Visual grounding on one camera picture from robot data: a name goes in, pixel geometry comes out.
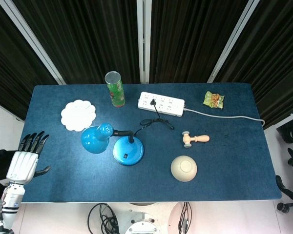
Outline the green snack packet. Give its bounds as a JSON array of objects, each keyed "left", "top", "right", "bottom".
[{"left": 202, "top": 91, "right": 225, "bottom": 109}]

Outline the white power strip cable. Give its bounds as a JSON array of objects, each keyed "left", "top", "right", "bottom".
[{"left": 184, "top": 107, "right": 266, "bottom": 126}]

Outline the black power cord with plug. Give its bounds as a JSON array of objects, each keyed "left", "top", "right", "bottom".
[{"left": 134, "top": 98, "right": 175, "bottom": 136}]

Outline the black office chair base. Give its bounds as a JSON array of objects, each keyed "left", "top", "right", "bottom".
[{"left": 275, "top": 119, "right": 293, "bottom": 215}]

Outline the white partition frame post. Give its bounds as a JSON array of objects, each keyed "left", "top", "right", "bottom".
[
  {"left": 207, "top": 0, "right": 260, "bottom": 83},
  {"left": 136, "top": 0, "right": 152, "bottom": 84},
  {"left": 0, "top": 0, "right": 66, "bottom": 85}
]

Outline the wooden toy hammer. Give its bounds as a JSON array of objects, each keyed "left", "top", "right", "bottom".
[{"left": 182, "top": 131, "right": 210, "bottom": 148}]

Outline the black cable with adapter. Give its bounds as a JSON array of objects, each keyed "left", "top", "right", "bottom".
[{"left": 178, "top": 201, "right": 193, "bottom": 234}]

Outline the white flower-shaped plate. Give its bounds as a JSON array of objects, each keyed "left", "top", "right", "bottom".
[{"left": 61, "top": 99, "right": 97, "bottom": 132}]

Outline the blue table cloth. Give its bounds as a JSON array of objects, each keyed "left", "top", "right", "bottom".
[{"left": 21, "top": 82, "right": 283, "bottom": 203}]

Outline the black cable bundle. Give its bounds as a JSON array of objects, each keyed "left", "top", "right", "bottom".
[{"left": 87, "top": 202, "right": 120, "bottom": 234}]

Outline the blue desk lamp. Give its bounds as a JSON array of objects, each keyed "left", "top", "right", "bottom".
[{"left": 81, "top": 122, "right": 145, "bottom": 167}]

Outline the beige upturned bowl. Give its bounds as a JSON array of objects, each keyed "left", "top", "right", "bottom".
[{"left": 170, "top": 155, "right": 199, "bottom": 182}]

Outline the green chips can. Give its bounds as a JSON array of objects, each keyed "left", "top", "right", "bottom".
[{"left": 104, "top": 71, "right": 126, "bottom": 108}]

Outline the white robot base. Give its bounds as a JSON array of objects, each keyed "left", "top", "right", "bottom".
[{"left": 109, "top": 201, "right": 179, "bottom": 234}]

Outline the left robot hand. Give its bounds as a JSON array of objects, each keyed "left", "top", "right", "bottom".
[{"left": 6, "top": 131, "right": 51, "bottom": 185}]

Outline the white power strip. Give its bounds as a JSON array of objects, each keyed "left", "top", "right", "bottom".
[{"left": 137, "top": 91, "right": 186, "bottom": 117}]

